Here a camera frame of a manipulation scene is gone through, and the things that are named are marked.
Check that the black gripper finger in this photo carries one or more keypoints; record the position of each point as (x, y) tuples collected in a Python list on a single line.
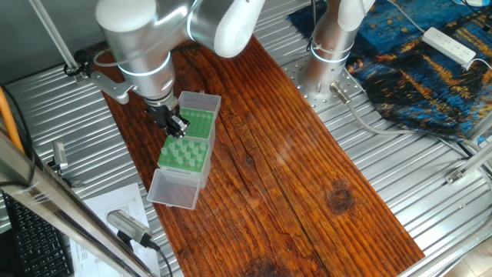
[(180, 127), (169, 131)]

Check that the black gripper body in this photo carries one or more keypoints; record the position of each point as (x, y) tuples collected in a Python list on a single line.
[(163, 115)]

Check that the clear box green tip rack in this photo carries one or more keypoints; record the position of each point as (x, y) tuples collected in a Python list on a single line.
[(201, 123), (173, 190)]

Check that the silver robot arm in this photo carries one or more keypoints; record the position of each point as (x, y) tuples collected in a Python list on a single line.
[(142, 50)]

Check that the clear large pipette tip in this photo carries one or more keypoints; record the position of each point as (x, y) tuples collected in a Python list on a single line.
[(175, 153), (178, 142), (202, 146), (191, 161), (163, 151), (187, 155), (190, 144), (183, 148), (198, 157), (178, 160), (171, 145), (195, 150)]

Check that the white printed paper sheet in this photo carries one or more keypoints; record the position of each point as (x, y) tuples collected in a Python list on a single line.
[(115, 200)]

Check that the brown wooden board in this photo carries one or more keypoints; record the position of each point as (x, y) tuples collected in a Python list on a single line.
[(269, 173)]

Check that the small grey mounted device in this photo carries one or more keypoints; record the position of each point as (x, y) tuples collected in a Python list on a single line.
[(59, 154)]

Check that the thin silver rod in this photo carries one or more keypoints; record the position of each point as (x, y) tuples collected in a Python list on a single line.
[(52, 34)]

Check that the orange tube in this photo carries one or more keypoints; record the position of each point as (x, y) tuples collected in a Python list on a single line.
[(8, 123)]

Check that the black computer keyboard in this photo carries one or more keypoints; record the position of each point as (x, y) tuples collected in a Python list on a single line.
[(38, 246)]

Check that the blue painted cloth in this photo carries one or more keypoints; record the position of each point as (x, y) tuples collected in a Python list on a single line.
[(403, 88)]

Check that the white power strip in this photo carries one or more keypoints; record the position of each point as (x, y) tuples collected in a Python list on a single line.
[(447, 45)]

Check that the silver camera mount bracket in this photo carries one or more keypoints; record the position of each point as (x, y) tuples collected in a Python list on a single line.
[(113, 88)]

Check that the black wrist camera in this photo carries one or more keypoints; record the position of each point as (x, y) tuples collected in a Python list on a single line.
[(78, 57)]

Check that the silver exterior camera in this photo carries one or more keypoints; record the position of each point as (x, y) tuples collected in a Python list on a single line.
[(127, 225)]

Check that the aluminium frame bar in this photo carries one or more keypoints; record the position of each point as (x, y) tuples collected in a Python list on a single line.
[(57, 207)]

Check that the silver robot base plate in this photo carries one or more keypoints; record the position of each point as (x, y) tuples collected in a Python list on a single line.
[(321, 102)]

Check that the aluminium frame rail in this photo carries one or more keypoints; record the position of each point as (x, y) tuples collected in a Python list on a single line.
[(471, 163)]

